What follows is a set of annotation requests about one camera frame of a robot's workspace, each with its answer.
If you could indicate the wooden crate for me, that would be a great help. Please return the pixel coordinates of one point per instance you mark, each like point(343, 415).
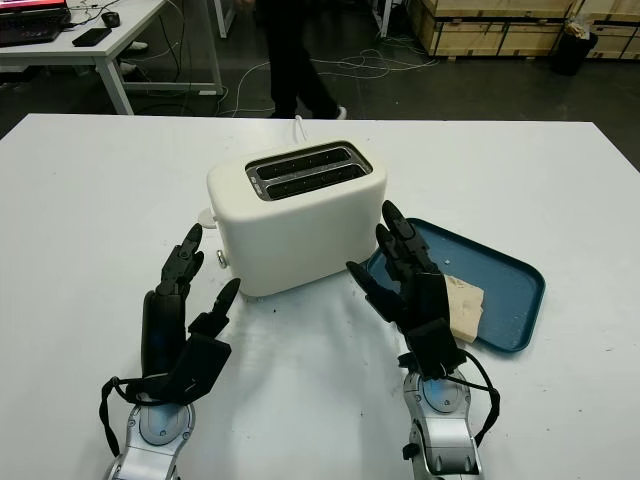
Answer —
point(617, 35)
point(480, 30)

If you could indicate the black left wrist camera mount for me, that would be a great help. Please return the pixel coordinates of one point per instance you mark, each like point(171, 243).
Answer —
point(200, 362)

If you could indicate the white shoe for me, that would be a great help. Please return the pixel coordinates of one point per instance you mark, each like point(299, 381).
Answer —
point(136, 45)
point(127, 66)

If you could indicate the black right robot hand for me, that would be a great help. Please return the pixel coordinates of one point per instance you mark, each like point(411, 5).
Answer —
point(427, 300)

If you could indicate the person in black trousers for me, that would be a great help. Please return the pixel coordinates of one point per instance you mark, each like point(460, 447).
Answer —
point(295, 75)

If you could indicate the slice of bread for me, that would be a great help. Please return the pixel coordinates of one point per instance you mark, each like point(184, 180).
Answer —
point(465, 305)

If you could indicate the white office desk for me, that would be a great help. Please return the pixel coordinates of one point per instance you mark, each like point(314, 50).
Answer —
point(125, 25)

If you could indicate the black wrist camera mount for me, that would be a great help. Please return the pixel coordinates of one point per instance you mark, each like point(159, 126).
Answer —
point(435, 347)
point(200, 362)

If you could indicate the black laptop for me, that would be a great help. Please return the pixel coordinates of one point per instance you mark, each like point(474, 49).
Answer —
point(30, 25)

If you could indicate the black smartphone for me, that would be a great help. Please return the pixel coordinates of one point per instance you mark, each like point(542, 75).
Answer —
point(91, 37)

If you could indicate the white two-slot toaster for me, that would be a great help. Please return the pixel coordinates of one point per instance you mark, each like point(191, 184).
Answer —
point(300, 225)

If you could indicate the black waste bin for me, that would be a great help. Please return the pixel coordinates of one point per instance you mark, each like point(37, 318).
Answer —
point(572, 52)

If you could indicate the black computer mouse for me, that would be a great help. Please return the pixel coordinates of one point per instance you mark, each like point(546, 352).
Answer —
point(111, 18)

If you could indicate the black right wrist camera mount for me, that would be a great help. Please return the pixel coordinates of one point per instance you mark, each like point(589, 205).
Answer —
point(435, 347)

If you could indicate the blue plastic tray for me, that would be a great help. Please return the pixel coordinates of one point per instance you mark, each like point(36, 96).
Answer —
point(500, 280)

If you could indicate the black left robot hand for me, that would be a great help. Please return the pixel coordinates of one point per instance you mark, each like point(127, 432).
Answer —
point(162, 330)

